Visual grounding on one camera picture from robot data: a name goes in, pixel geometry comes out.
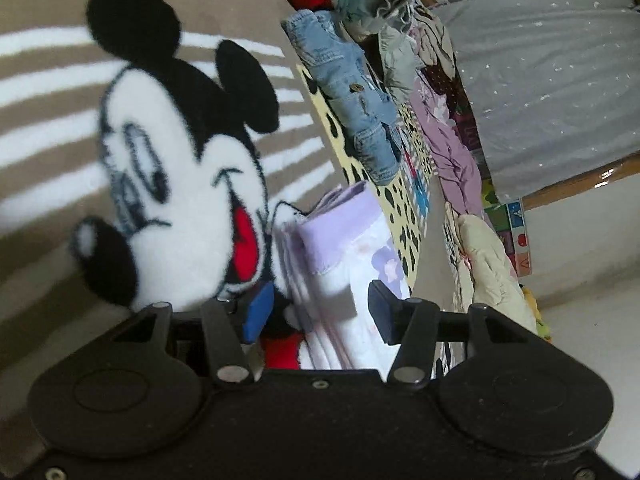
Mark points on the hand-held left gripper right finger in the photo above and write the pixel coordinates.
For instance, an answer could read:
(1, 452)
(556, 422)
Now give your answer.
(380, 310)

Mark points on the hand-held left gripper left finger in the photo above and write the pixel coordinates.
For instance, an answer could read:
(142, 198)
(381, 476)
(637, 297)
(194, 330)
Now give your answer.
(257, 310)

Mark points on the white lilac floral garment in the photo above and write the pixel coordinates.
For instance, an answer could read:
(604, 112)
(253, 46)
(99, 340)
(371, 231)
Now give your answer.
(340, 270)

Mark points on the beige clothes pile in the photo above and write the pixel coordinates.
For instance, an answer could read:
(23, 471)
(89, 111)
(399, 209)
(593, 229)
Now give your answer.
(432, 27)

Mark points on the cream quilted garment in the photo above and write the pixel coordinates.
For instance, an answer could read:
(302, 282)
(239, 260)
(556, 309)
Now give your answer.
(492, 270)

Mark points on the yellow green plush toy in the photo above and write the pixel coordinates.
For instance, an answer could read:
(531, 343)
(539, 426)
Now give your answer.
(535, 305)

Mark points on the colourful foam play mat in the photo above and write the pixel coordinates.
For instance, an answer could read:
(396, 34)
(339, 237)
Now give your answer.
(517, 220)

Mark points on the pink purple garment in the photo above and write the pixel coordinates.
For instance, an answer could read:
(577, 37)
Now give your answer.
(450, 150)

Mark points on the blue denim jeans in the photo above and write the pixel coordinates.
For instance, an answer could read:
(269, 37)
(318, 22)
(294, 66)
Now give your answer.
(355, 95)

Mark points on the cartoon mouse printed blanket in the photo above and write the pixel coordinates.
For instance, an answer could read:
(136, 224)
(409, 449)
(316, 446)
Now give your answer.
(45, 17)

